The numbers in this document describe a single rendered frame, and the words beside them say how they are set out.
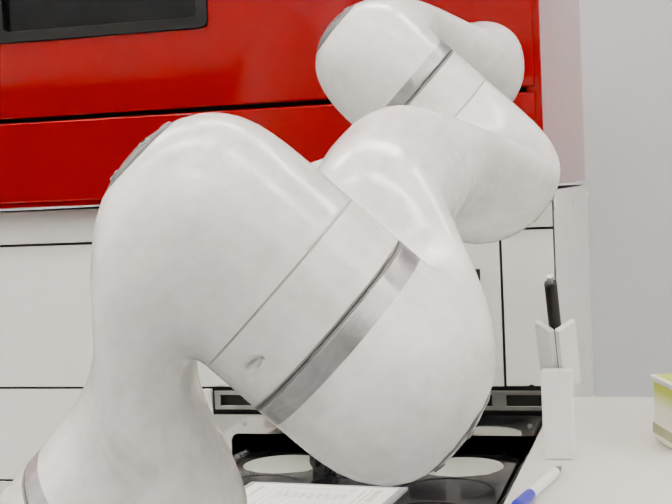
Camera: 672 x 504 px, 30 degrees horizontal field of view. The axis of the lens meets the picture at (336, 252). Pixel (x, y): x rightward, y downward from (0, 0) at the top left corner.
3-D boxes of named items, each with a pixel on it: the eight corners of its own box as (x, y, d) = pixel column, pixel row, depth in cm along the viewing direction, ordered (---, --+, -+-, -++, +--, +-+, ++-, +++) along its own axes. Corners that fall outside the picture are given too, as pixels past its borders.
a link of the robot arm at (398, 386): (133, 363, 65) (368, 564, 66) (266, 205, 60) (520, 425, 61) (364, 116, 110) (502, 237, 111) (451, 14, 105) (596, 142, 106)
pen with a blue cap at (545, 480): (554, 461, 114) (510, 499, 102) (565, 462, 114) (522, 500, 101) (554, 472, 114) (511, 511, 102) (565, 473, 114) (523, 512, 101)
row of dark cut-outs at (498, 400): (216, 408, 166) (215, 390, 166) (550, 409, 155) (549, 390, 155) (215, 409, 166) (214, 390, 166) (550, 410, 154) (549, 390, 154)
